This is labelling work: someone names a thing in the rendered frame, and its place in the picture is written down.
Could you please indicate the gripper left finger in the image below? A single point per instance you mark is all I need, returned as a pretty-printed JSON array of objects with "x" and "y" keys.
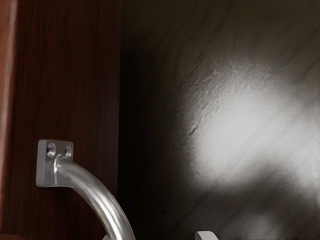
[{"x": 105, "y": 238}]

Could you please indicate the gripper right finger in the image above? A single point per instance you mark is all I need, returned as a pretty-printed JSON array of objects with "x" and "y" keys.
[{"x": 205, "y": 236}]

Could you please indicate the dark brown wooden cabinet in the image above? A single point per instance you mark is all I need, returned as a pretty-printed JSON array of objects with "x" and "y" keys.
[{"x": 67, "y": 82}]

